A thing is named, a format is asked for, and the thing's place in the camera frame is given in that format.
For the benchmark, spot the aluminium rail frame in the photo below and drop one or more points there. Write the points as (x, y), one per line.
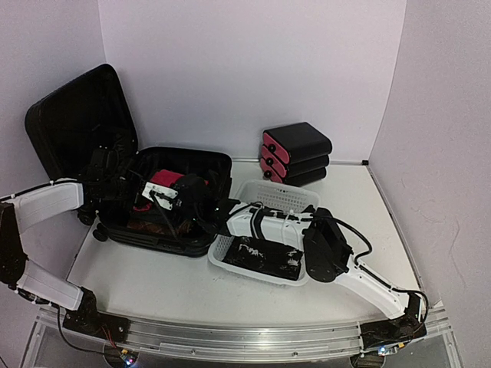
(52, 343)

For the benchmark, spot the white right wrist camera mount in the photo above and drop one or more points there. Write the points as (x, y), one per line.
(163, 196)

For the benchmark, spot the red plaid garment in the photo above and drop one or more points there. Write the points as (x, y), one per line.
(157, 228)

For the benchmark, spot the black ribbed hard-shell suitcase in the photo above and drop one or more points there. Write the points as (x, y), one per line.
(84, 131)

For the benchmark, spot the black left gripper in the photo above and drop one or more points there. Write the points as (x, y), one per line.
(131, 174)

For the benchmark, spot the black white splatter jeans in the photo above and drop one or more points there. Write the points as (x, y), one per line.
(265, 257)

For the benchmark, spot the white perforated plastic basket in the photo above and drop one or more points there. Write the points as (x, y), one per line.
(272, 195)

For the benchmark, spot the black pink drawer organizer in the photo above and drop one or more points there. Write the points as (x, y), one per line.
(296, 154)

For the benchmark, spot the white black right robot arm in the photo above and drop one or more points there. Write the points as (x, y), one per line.
(281, 234)

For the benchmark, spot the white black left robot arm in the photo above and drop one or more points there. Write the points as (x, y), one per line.
(52, 243)

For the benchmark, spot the pink garment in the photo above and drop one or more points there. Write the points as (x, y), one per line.
(161, 177)

